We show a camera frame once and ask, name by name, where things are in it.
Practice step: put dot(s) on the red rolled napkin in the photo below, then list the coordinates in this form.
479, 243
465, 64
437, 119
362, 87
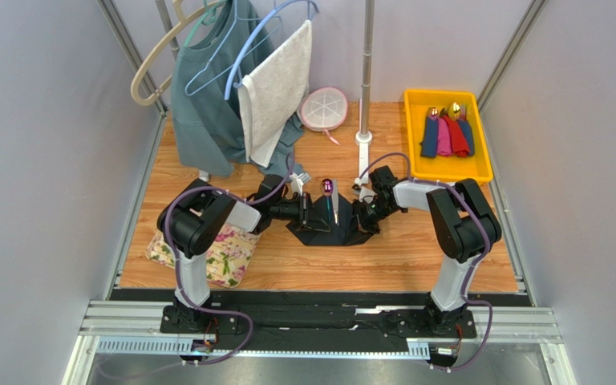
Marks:
459, 144

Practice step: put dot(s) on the metal rack pole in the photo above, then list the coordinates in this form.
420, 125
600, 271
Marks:
364, 136

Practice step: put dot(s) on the pink rolled napkin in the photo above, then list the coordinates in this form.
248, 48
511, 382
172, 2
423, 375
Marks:
444, 147

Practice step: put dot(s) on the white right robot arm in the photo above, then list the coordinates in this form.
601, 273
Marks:
465, 225

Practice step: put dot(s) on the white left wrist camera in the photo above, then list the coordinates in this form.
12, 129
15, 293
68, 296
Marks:
298, 182

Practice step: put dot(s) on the pink white mesh basket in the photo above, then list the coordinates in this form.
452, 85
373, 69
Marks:
324, 110

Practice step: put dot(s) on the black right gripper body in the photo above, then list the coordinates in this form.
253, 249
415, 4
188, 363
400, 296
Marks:
363, 214

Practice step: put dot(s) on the gold spoon in bin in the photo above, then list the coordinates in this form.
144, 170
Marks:
455, 111

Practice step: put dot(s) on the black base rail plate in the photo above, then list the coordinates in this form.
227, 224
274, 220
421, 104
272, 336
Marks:
321, 322

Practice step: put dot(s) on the teal hanging shirt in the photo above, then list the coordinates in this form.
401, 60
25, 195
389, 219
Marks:
204, 96

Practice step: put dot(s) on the navy rolled napkin left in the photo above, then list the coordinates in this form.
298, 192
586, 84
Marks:
429, 144

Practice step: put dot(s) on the navy rolled napkin right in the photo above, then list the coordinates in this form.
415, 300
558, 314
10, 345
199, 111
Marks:
466, 129

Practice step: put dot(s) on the iridescent purple spoon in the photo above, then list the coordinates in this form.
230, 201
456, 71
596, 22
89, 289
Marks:
327, 188

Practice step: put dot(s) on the floral placemat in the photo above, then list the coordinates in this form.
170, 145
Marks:
227, 259

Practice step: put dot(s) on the black paper napkin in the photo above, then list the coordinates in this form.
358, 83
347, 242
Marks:
344, 234

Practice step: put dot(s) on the white hanging towel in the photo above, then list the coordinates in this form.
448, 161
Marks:
270, 96

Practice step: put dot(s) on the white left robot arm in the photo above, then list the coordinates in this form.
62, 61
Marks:
191, 223

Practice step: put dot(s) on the navy rolled napkin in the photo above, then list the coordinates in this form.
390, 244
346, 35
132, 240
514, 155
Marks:
466, 129
429, 144

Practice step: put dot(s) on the yellow plastic bin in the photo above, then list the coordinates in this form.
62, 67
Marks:
421, 103

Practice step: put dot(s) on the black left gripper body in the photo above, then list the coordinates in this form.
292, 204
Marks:
294, 210

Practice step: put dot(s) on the teal clothes hanger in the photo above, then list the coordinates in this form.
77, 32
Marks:
208, 28

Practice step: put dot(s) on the beige clothes hanger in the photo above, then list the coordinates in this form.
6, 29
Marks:
152, 82

